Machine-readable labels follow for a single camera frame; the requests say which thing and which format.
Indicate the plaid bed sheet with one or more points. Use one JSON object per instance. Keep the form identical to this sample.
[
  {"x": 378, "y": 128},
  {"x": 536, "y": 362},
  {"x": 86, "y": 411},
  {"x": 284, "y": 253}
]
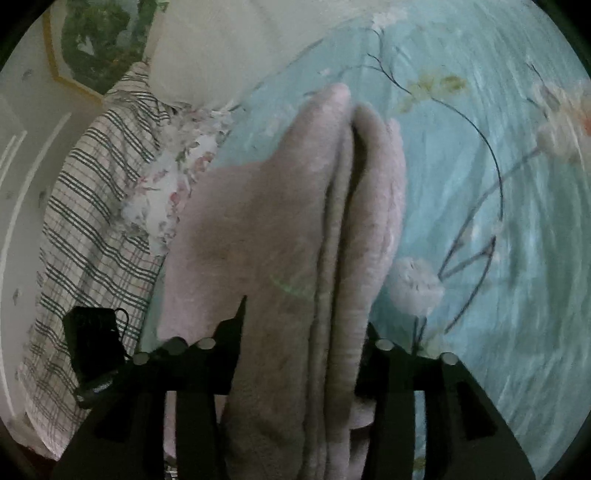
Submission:
[{"x": 83, "y": 221}]

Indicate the teal floral blanket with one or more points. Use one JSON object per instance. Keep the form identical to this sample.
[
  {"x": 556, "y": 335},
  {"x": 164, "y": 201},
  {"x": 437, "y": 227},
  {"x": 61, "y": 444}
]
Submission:
[{"x": 508, "y": 230}]

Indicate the framed wall painting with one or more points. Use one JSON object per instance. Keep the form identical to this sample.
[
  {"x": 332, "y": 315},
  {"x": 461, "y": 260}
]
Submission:
[{"x": 97, "y": 41}]

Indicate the white floral cloth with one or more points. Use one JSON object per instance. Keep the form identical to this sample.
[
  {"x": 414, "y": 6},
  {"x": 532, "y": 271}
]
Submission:
[{"x": 166, "y": 194}]

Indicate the white striped pillow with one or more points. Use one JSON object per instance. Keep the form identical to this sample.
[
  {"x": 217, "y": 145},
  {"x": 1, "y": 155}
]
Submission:
[{"x": 221, "y": 46}]

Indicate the pinkish grey knit sweater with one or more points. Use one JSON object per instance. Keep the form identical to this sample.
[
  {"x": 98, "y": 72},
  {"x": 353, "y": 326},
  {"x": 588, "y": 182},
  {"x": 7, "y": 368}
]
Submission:
[{"x": 277, "y": 230}]

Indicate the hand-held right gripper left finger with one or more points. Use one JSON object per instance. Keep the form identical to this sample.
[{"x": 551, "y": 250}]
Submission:
[{"x": 228, "y": 350}]

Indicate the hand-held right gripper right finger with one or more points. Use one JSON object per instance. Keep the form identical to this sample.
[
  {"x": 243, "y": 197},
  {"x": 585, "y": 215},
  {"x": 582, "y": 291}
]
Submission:
[{"x": 383, "y": 369}]

